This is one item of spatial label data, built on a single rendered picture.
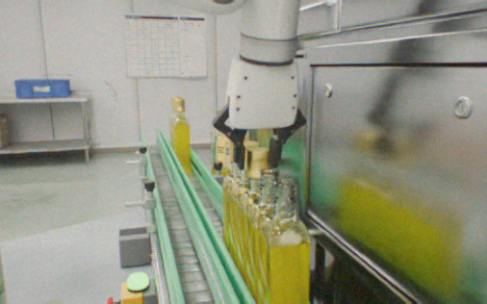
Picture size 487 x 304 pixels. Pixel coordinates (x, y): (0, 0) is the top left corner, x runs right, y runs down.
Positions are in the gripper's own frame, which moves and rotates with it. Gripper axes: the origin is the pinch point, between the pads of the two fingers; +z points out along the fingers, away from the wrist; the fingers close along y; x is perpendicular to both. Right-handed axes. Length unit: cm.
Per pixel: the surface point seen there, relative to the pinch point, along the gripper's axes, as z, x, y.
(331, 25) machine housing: -18.3, -7.7, -12.8
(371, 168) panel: -2.9, 11.3, -12.8
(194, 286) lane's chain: 29.1, -3.2, 8.8
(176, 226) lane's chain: 37, -33, 9
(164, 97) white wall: 188, -548, -27
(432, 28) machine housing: -21.7, 12.6, -15.2
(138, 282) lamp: 35.0, -12.1, 19.2
